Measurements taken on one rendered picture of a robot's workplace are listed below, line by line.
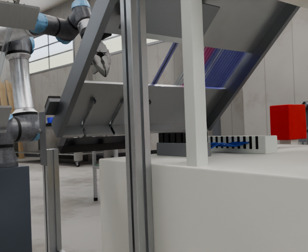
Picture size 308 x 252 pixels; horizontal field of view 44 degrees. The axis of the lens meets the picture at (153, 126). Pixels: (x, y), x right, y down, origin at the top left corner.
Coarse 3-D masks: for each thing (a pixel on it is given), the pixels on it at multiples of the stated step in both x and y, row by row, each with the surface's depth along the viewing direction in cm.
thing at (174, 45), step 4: (172, 44) 122; (176, 44) 122; (172, 48) 123; (168, 52) 124; (172, 52) 124; (168, 56) 125; (164, 60) 126; (168, 60) 126; (164, 64) 127; (160, 68) 128; (164, 68) 128; (160, 72) 129; (156, 76) 130; (156, 80) 131
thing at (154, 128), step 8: (72, 128) 126; (80, 128) 128; (88, 128) 129; (96, 128) 131; (104, 128) 133; (112, 128) 135; (120, 128) 137; (152, 128) 145; (160, 128) 147; (168, 128) 149; (176, 128) 152; (184, 128) 154; (64, 136) 123; (72, 136) 125
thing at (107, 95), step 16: (80, 96) 119; (96, 96) 122; (112, 96) 125; (160, 96) 137; (176, 96) 141; (208, 96) 151; (80, 112) 124; (96, 112) 128; (112, 112) 131; (160, 112) 144; (176, 112) 149; (208, 112) 160
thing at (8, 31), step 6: (6, 30) 102; (12, 30) 102; (6, 36) 103; (6, 42) 104; (6, 48) 106; (0, 54) 107; (6, 54) 107; (0, 60) 108; (0, 66) 109; (0, 72) 111; (0, 78) 113
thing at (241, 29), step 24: (168, 0) 101; (216, 0) 114; (240, 0) 119; (264, 0) 124; (120, 24) 100; (168, 24) 107; (216, 24) 122; (240, 24) 127; (264, 24) 133; (240, 48) 137
